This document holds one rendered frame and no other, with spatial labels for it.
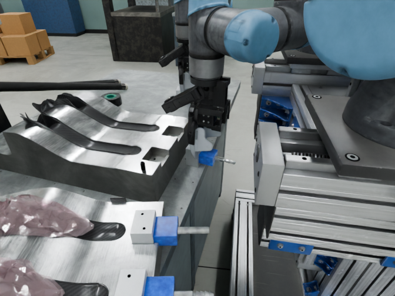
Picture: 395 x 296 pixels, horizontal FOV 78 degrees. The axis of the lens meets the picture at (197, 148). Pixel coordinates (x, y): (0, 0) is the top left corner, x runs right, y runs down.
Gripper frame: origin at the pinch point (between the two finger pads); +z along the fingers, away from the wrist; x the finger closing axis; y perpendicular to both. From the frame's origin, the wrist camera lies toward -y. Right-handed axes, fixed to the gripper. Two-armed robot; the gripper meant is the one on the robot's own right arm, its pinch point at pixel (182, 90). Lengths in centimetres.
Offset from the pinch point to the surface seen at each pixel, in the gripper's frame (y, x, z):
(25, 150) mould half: -31, -51, -4
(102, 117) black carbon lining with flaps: -18.6, -34.7, -4.7
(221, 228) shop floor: 21, -3, 85
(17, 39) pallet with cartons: -316, 313, 45
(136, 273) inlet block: 3, -78, -4
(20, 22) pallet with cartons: -316, 337, 22
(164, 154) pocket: 1.9, -48.2, -2.6
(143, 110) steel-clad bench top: -14.3, -10.6, 4.6
